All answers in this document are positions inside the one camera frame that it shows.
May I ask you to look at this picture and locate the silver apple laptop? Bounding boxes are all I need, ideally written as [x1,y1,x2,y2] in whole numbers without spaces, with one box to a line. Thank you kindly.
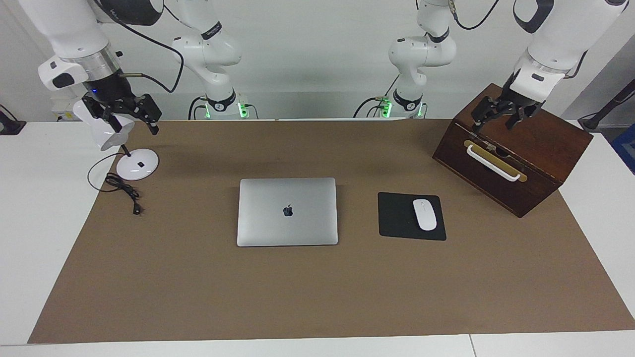
[237,178,339,247]

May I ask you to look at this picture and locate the black right arm base cable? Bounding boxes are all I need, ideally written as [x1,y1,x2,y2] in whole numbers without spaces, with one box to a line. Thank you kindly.
[188,97,209,120]

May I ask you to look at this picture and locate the black left arm base cable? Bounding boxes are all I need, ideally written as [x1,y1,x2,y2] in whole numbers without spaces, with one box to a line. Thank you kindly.
[353,74,400,119]

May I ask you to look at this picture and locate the white computer mouse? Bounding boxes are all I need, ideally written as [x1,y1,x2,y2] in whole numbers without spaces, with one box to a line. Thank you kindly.
[413,199,438,232]

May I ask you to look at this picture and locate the blue bin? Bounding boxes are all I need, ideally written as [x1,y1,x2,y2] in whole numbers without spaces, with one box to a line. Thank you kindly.
[611,123,635,175]

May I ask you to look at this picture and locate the brown table mat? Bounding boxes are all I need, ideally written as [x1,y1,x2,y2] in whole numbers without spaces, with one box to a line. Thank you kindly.
[27,119,635,344]

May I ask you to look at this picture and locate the black arm base cable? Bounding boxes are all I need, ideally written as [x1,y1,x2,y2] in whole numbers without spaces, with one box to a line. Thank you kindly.
[188,97,209,120]
[353,74,400,119]

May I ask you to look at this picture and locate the black clamp foot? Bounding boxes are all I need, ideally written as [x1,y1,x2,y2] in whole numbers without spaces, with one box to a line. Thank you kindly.
[0,105,26,135]

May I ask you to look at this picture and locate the black lamp power cable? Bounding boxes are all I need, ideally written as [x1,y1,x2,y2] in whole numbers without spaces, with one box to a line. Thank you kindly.
[87,152,142,216]

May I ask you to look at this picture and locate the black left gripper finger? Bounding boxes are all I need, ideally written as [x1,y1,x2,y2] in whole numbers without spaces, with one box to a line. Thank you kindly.
[471,97,503,132]
[506,105,539,131]

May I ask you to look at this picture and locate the dark brown wooden box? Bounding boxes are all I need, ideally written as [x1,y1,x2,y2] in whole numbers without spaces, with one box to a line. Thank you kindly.
[432,83,594,219]

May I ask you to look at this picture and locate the black stand leg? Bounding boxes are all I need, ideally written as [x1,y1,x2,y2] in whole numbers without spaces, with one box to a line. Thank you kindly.
[578,79,635,132]

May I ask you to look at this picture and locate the black mouse pad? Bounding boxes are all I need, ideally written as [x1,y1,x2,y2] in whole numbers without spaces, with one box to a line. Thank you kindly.
[378,192,447,241]

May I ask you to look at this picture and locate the white desk lamp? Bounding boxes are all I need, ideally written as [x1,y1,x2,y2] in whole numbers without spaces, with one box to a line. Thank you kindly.
[73,99,160,181]

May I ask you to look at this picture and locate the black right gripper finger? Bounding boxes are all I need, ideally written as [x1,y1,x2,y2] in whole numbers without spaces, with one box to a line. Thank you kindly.
[134,94,162,135]
[82,97,122,133]

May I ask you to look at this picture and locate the white box handle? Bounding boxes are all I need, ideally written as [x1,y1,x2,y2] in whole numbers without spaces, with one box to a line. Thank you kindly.
[466,145,521,182]

